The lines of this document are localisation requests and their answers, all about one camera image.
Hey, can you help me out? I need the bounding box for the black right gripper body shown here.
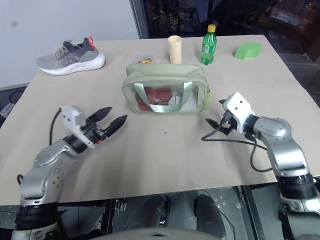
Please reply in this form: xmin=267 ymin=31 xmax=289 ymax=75
xmin=219 ymin=109 xmax=239 ymax=136

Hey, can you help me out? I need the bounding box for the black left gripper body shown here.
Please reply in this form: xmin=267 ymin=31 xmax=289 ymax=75
xmin=79 ymin=120 xmax=111 ymax=146

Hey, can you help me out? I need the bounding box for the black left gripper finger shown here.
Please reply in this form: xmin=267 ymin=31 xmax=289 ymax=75
xmin=87 ymin=106 xmax=113 ymax=124
xmin=101 ymin=114 xmax=128 ymax=137

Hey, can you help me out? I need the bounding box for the green pouch with clear window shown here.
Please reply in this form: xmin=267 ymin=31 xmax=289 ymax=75
xmin=121 ymin=62 xmax=212 ymax=116

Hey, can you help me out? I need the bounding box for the green foam block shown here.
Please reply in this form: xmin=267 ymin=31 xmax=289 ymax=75
xmin=233 ymin=42 xmax=263 ymax=61

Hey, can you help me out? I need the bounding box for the green plastic soda bottle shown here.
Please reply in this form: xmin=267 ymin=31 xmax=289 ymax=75
xmin=200 ymin=24 xmax=218 ymax=67

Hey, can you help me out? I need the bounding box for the grey sneaker with white sole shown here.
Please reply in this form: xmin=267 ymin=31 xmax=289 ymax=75
xmin=34 ymin=36 xmax=107 ymax=76

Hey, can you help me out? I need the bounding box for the beige cylindrical tube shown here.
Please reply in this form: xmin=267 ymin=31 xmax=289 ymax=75
xmin=167 ymin=35 xmax=183 ymax=65

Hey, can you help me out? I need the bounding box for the small bag of candies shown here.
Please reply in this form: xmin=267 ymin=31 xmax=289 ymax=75
xmin=131 ymin=51 xmax=159 ymax=65

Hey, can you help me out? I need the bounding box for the white power strip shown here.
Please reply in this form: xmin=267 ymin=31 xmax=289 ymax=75
xmin=0 ymin=102 xmax=14 ymax=117

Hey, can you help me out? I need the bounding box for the dark rounded shape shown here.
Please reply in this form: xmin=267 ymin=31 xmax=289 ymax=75
xmin=138 ymin=195 xmax=172 ymax=226

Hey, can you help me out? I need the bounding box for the grey robot torso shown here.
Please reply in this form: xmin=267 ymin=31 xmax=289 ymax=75
xmin=109 ymin=225 xmax=227 ymax=240

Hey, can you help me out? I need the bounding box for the green plush keychain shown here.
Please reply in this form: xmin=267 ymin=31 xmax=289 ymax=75
xmin=204 ymin=90 xmax=213 ymax=110

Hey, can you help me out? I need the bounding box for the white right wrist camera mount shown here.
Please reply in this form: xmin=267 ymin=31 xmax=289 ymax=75
xmin=225 ymin=92 xmax=256 ymax=133

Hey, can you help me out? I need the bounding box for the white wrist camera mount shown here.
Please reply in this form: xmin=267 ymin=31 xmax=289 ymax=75
xmin=59 ymin=105 xmax=97 ymax=150
xmin=225 ymin=92 xmax=256 ymax=133

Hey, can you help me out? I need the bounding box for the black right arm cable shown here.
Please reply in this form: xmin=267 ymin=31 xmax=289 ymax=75
xmin=201 ymin=129 xmax=276 ymax=173

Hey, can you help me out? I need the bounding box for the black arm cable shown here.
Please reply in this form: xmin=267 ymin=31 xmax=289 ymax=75
xmin=49 ymin=107 xmax=63 ymax=146
xmin=201 ymin=129 xmax=276 ymax=173

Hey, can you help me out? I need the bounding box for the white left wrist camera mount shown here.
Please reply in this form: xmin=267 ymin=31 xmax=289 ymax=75
xmin=59 ymin=105 xmax=97 ymax=150

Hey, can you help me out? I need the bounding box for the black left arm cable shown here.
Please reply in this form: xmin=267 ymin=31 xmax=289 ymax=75
xmin=49 ymin=107 xmax=63 ymax=146

